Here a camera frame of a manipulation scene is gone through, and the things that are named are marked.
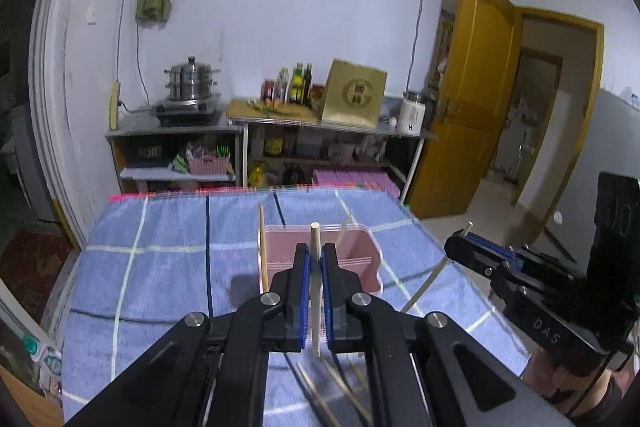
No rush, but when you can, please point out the wooden cutting board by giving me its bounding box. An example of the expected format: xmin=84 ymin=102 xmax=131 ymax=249
xmin=226 ymin=99 xmax=321 ymax=124

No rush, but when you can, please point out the black wall cable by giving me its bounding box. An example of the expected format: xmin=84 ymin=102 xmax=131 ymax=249
xmin=116 ymin=0 xmax=151 ymax=110

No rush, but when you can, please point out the yellow bag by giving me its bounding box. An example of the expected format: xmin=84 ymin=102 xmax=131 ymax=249
xmin=248 ymin=162 xmax=271 ymax=188

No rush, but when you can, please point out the green oil bottle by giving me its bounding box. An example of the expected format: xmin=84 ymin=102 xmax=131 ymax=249
xmin=289 ymin=62 xmax=305 ymax=105

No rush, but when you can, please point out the wall poster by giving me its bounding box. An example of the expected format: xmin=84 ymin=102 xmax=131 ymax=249
xmin=436 ymin=7 xmax=457 ymax=60

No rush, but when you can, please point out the yellow wooden door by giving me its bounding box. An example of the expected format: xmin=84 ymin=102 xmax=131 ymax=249
xmin=407 ymin=0 xmax=523 ymax=220

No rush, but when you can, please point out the pink plastic container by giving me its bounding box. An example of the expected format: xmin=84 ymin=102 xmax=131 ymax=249
xmin=257 ymin=224 xmax=385 ymax=308

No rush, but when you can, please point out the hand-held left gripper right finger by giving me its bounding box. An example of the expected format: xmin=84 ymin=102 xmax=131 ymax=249
xmin=320 ymin=243 xmax=576 ymax=427

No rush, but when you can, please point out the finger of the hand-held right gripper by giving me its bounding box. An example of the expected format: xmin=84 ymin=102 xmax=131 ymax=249
xmin=488 ymin=252 xmax=584 ymax=304
xmin=444 ymin=231 xmax=521 ymax=279

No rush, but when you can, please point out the clear plastic bottle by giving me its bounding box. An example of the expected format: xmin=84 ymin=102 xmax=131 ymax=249
xmin=275 ymin=67 xmax=291 ymax=104

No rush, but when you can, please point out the black box on shelf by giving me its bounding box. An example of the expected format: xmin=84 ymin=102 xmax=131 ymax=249
xmin=131 ymin=146 xmax=166 ymax=165

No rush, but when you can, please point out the gold cardboard box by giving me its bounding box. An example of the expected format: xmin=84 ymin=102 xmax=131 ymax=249
xmin=320 ymin=58 xmax=388 ymax=128

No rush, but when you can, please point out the black induction cooker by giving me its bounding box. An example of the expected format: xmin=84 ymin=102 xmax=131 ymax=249
xmin=154 ymin=94 xmax=223 ymax=128

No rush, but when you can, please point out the yellow door frame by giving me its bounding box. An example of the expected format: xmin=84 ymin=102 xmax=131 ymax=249
xmin=515 ymin=7 xmax=606 ymax=218

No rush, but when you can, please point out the person's right hand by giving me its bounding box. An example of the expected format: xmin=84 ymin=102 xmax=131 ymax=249
xmin=522 ymin=346 xmax=618 ymax=419

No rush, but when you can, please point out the pink plastic crate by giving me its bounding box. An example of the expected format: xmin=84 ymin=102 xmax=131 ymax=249
xmin=312 ymin=169 xmax=401 ymax=198

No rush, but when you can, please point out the light wooden chopstick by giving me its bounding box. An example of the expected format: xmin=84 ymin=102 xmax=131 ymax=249
xmin=257 ymin=201 xmax=267 ymax=295
xmin=320 ymin=357 xmax=374 ymax=426
xmin=310 ymin=222 xmax=323 ymax=355
xmin=400 ymin=221 xmax=475 ymax=315
xmin=349 ymin=358 xmax=371 ymax=397
xmin=296 ymin=361 xmax=338 ymax=427

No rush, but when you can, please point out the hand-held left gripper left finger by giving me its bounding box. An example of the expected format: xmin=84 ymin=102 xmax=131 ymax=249
xmin=65 ymin=243 xmax=311 ymax=427

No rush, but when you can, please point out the long metal shelf table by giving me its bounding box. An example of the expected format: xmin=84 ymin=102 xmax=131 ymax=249
xmin=227 ymin=102 xmax=438 ymax=202

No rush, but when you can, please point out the white electric kettle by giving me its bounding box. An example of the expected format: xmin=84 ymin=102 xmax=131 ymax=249
xmin=400 ymin=91 xmax=426 ymax=138

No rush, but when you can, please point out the pink woven basket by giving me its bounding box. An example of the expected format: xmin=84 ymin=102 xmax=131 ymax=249
xmin=186 ymin=147 xmax=232 ymax=175

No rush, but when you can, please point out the dark chopstick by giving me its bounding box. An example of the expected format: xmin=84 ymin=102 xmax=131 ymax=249
xmin=284 ymin=352 xmax=323 ymax=427

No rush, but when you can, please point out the steel steamer pot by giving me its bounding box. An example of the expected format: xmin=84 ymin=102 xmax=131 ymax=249
xmin=164 ymin=56 xmax=222 ymax=104

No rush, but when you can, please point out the yellow label bottle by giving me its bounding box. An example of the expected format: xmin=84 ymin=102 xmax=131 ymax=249
xmin=263 ymin=129 xmax=286 ymax=156

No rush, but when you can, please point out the blue plaid blanket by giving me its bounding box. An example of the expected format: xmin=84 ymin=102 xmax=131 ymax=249
xmin=60 ymin=186 xmax=531 ymax=427

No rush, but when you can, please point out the small metal shelf table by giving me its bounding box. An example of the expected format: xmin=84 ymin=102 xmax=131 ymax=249
xmin=105 ymin=107 xmax=246 ymax=195

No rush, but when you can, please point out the white and green power strip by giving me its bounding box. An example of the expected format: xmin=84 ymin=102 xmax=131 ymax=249
xmin=25 ymin=336 xmax=64 ymax=404

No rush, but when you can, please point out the grey wall cable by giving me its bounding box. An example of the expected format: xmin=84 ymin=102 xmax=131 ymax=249
xmin=405 ymin=0 xmax=431 ymax=94

